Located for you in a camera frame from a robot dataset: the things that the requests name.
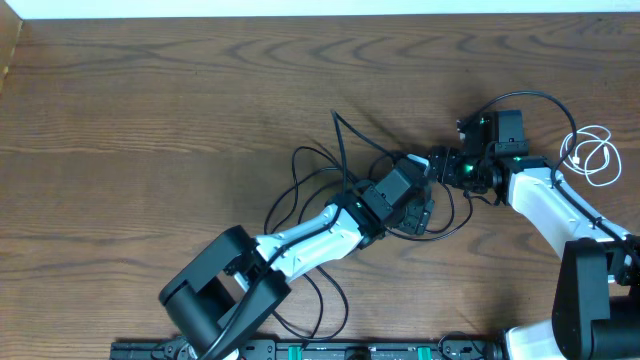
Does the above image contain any black cable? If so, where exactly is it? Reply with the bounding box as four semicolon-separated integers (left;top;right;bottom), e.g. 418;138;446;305
262;144;501;342

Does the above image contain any white cable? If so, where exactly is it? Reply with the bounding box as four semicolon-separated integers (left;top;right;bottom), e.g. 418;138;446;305
558;124;623;188

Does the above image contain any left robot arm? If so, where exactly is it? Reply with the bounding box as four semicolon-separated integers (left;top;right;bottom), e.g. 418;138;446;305
159;154;432;359

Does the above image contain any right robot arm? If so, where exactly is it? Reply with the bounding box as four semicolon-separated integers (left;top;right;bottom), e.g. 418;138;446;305
429;110;639;359

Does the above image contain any left camera cable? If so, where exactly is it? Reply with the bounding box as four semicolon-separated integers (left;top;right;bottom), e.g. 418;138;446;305
197;110;401;360

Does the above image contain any camera cable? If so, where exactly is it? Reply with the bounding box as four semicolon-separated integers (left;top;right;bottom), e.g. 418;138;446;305
457;90;640;271
197;110;401;360

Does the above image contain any right camera cable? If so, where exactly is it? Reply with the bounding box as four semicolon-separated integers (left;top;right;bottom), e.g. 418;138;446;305
457;90;640;271

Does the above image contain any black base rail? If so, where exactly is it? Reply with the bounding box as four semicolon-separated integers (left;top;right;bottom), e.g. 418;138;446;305
108;337;508;360

